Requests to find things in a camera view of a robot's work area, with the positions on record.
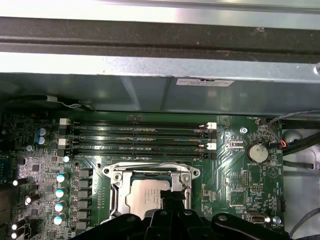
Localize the metal socket cover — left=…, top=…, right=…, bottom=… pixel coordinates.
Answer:
left=111, top=169, right=193, bottom=218

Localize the black RAM slot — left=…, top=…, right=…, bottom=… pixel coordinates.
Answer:
left=59, top=127, right=218, bottom=140
left=59, top=147, right=218, bottom=161
left=59, top=117, right=218, bottom=131
left=57, top=137, right=218, bottom=151

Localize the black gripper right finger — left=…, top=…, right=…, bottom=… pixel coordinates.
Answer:
left=171, top=191, right=291, bottom=240

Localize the black PC case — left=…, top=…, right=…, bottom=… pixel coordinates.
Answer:
left=0, top=14, right=320, bottom=240

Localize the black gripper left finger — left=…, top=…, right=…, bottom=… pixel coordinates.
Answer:
left=72, top=189, right=176, bottom=240

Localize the CPU socket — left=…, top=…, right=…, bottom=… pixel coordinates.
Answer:
left=101, top=161, right=202, bottom=226

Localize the silver CPU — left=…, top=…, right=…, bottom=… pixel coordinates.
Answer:
left=123, top=178, right=176, bottom=216

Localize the green motherboard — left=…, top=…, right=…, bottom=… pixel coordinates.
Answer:
left=0, top=109, right=285, bottom=240

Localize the round coin cell battery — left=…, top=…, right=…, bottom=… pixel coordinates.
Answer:
left=246, top=141, right=270, bottom=163

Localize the thin fan wire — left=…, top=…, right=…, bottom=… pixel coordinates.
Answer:
left=267, top=109, right=320, bottom=146

